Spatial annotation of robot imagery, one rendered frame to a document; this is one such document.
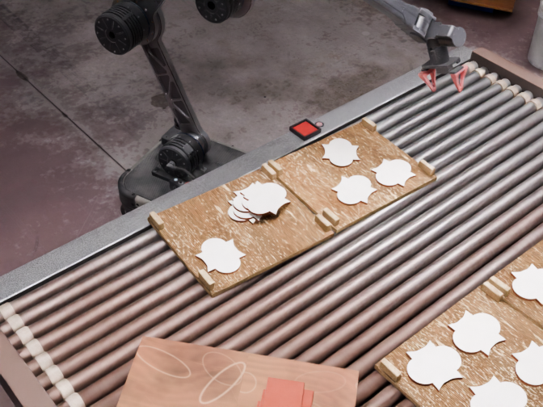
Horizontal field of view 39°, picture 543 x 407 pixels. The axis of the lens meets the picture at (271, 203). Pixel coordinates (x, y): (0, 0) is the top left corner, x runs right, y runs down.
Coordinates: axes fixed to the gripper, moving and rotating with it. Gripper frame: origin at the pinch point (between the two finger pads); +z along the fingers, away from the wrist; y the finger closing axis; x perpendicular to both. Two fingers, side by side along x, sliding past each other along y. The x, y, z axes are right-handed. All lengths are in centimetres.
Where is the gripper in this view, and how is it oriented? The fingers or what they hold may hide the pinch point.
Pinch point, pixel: (446, 89)
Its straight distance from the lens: 242.8
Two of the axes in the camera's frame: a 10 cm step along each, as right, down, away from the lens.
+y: -6.6, -1.2, 7.4
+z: 3.1, 8.6, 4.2
